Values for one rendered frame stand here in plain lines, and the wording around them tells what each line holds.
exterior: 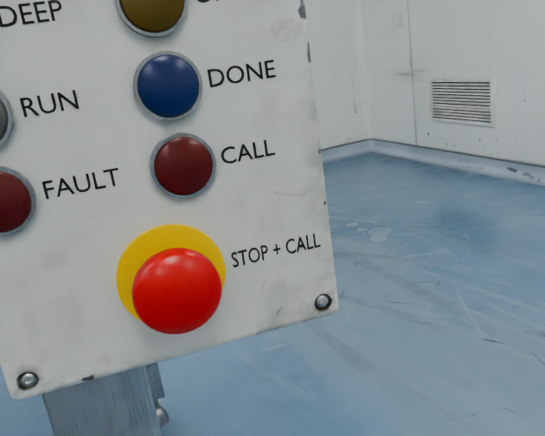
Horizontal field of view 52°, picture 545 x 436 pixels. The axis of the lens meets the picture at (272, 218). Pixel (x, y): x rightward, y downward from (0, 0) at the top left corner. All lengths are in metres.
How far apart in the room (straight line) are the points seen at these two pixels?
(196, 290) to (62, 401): 0.15
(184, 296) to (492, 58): 3.58
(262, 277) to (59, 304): 0.10
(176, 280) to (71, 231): 0.05
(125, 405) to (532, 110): 3.37
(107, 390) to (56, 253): 0.13
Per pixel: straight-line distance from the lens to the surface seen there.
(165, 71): 0.25
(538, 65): 3.56
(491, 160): 3.88
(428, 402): 1.67
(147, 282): 0.25
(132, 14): 0.25
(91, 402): 0.37
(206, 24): 0.26
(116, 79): 0.26
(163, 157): 0.26
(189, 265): 0.25
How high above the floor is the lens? 0.99
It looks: 17 degrees down
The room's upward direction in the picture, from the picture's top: 8 degrees counter-clockwise
